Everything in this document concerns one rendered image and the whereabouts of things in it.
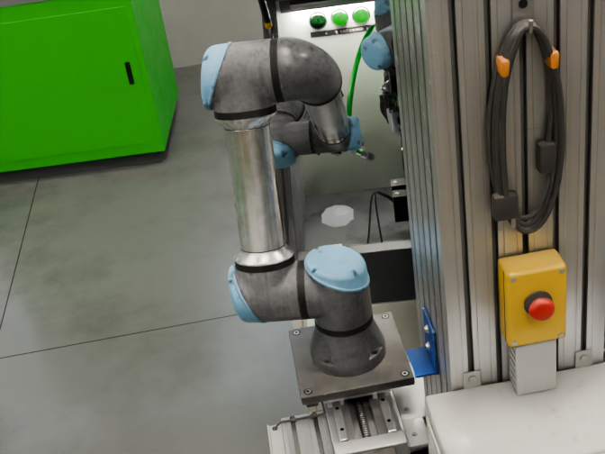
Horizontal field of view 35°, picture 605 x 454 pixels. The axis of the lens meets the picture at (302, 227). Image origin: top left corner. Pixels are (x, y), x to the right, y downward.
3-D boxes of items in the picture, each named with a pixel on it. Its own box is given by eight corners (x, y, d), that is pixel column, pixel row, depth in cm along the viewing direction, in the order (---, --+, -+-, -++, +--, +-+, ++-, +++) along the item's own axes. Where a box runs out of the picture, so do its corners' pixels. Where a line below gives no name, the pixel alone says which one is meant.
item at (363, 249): (305, 311, 247) (297, 259, 239) (305, 301, 251) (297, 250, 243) (545, 286, 243) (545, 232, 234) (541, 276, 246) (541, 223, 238)
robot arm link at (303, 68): (337, 20, 166) (360, 113, 213) (275, 26, 167) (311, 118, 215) (340, 81, 163) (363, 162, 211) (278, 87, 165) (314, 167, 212)
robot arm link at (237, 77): (309, 330, 179) (274, 40, 164) (231, 335, 181) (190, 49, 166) (314, 306, 191) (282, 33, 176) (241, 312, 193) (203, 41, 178)
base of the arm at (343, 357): (392, 368, 185) (388, 328, 180) (316, 383, 184) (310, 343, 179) (377, 323, 198) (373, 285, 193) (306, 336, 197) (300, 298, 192)
